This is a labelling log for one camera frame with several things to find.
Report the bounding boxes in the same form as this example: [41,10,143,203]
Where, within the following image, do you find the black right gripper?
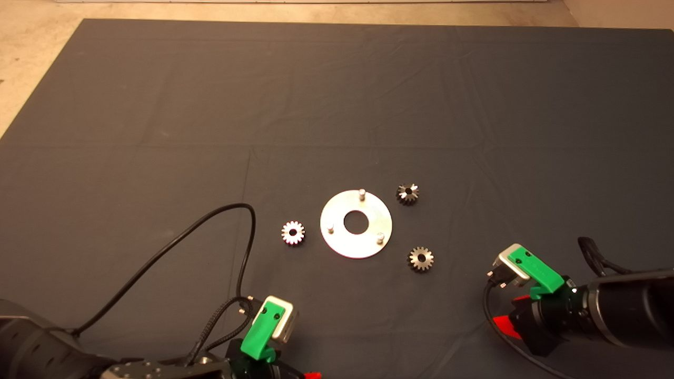
[492,287,580,357]

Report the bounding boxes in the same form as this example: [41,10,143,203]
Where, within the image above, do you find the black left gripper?
[226,340,322,379]

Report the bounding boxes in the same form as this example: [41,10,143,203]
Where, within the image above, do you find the dark steel planetary gear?
[396,183,420,206]
[408,246,434,273]

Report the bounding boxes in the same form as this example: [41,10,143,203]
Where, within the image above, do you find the round metal carrier plate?
[320,189,393,259]

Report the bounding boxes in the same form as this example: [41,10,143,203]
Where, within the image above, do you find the bright steel planetary gear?
[281,221,305,246]

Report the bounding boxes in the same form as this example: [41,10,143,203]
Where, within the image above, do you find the dark grey table cloth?
[0,18,674,379]

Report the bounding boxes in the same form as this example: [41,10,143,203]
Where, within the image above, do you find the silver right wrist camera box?
[492,244,532,288]

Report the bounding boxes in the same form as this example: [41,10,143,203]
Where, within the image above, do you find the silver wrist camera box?
[492,244,532,288]
[252,296,299,344]

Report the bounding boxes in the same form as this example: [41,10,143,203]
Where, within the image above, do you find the green right camera mount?
[508,247,567,301]

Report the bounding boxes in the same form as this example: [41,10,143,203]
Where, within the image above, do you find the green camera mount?
[508,247,567,301]
[240,304,288,364]

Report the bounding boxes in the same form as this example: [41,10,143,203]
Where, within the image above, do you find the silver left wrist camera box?
[252,296,299,344]

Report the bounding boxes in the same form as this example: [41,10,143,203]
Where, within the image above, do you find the green left camera mount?
[240,304,288,364]

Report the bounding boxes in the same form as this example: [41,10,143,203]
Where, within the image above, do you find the braided black left arm cable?
[187,296,260,366]

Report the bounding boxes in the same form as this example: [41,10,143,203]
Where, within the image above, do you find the smooth black left camera cable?
[71,203,257,337]

